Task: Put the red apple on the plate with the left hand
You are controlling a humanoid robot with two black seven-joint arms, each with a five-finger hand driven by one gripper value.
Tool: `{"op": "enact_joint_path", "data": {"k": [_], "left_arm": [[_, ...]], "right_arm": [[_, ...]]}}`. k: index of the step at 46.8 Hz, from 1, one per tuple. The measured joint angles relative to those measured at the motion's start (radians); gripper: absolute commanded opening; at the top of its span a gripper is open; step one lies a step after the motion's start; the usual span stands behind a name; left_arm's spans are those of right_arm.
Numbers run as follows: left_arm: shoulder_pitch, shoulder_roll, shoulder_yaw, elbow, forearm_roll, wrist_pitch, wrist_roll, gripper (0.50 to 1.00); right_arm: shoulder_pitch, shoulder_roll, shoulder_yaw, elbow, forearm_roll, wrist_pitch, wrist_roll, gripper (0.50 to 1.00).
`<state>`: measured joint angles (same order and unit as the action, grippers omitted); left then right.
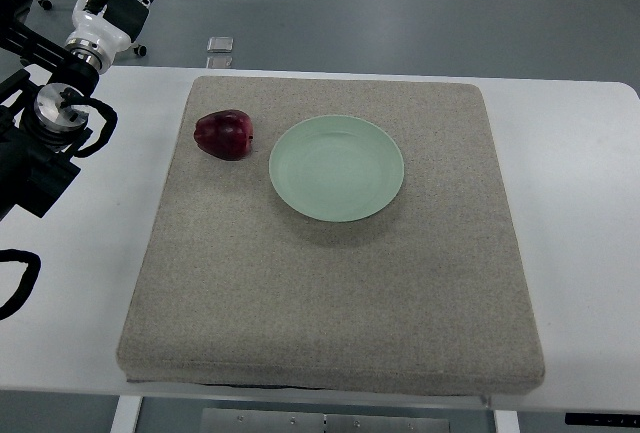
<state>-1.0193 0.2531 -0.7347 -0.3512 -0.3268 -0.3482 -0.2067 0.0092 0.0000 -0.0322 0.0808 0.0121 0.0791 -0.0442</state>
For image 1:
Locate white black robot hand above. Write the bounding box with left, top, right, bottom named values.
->
left=65, top=0, right=155, bottom=74

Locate red apple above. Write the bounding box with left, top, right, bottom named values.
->
left=193, top=109, right=254, bottom=161

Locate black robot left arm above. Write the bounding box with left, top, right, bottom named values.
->
left=1, top=0, right=118, bottom=217

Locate light green plate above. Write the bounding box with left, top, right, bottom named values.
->
left=269, top=115, right=404, bottom=222

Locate beige fabric cushion mat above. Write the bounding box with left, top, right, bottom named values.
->
left=117, top=76, right=545, bottom=396

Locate black table control panel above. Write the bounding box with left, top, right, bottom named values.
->
left=564, top=412, right=640, bottom=428

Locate black braided cable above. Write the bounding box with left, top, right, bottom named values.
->
left=0, top=248, right=42, bottom=321

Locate metal table base plate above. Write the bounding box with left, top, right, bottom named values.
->
left=199, top=408, right=450, bottom=433

